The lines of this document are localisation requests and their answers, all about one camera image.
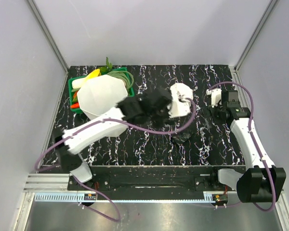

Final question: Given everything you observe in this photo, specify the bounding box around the left aluminium frame post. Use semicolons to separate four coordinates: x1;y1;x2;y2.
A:
25;0;69;73

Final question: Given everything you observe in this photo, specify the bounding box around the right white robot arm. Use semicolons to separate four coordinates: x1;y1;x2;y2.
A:
209;89;286;203

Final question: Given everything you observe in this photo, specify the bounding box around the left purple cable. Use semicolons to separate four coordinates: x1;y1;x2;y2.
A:
35;97;197;222

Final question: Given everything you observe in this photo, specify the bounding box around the aluminium front rail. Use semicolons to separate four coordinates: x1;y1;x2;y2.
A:
24;174;69;192

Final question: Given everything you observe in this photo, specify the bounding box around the aluminium frame post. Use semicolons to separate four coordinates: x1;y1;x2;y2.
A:
234;0;279;71
25;0;69;73

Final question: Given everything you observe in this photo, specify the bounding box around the black trash bag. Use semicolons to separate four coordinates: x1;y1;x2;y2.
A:
171;131;194;145

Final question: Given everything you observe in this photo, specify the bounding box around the green leafy toy plant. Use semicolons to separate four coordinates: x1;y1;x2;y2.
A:
99;57;113;73

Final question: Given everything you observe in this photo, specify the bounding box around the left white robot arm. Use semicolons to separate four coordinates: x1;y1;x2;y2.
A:
54;89;173;190

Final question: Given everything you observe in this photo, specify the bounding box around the white toy radish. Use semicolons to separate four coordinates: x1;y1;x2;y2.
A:
72;77;86;89

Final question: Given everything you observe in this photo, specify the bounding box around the orange toy carrot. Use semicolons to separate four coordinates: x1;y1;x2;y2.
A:
70;103;79;109

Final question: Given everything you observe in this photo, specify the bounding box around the white translucent trash bin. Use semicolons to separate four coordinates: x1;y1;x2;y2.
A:
73;75;128;142

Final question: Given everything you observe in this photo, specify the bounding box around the green plastic basket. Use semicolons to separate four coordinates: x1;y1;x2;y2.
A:
68;67;135;114

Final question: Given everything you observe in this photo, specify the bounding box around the yellow toy vegetable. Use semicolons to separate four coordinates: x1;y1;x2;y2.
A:
84;69;101;82

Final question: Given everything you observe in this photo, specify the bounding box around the white slotted cable duct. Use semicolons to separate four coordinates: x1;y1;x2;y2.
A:
34;192;96;203

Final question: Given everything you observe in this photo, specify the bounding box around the green coiled bean bundle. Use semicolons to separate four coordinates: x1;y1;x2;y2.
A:
107;71;134;90

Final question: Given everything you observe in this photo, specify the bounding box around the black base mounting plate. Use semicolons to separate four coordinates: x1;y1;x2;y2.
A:
67;165;246;193

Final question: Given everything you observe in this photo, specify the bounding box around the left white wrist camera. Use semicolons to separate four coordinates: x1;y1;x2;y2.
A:
169;83;193;118

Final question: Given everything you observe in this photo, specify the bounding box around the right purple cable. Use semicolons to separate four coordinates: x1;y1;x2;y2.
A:
208;81;277;212

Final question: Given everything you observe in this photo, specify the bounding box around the purple cable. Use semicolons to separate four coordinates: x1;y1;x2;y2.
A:
35;97;197;222
208;81;277;212

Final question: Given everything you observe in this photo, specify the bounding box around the right aluminium frame post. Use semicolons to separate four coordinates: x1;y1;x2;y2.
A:
234;0;279;71

